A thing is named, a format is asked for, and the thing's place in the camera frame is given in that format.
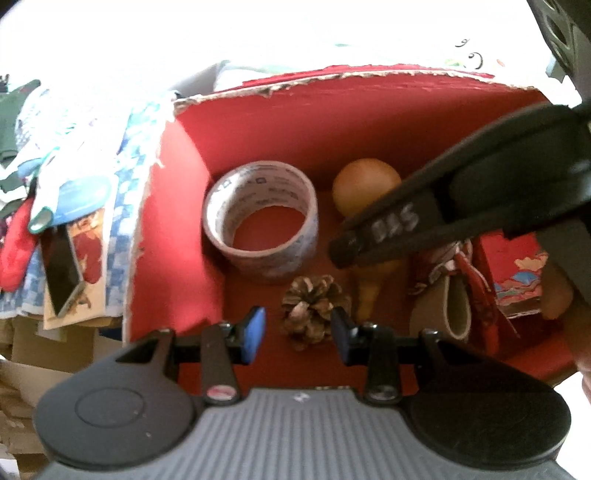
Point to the red cardboard box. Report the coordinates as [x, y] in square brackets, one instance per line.
[277, 129]

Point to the cream bed sheet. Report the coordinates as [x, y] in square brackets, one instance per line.
[471, 60]

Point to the beige fabric roll red trim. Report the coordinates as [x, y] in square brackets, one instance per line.
[434, 314]

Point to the white printed tape roll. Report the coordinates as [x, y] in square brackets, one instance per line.
[217, 203]

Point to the brown cardboard box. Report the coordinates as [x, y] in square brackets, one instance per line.
[37, 369]

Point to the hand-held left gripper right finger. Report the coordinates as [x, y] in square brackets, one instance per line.
[339, 330]

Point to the picture card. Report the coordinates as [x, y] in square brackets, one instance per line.
[92, 249]

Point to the person's right hand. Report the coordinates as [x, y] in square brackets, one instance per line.
[558, 295]

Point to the red gold-printed packet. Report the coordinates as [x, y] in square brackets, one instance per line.
[503, 258]

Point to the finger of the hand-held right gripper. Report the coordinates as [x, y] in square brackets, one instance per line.
[388, 226]

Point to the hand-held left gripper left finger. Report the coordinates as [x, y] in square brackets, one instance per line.
[255, 332]

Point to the brown wooden gourd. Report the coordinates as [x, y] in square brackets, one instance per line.
[360, 184]

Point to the brown pine cone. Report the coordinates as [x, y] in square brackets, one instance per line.
[309, 304]

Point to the red cloth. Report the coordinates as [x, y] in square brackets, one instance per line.
[16, 249]

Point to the black flat case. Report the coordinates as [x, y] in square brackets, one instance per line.
[62, 272]

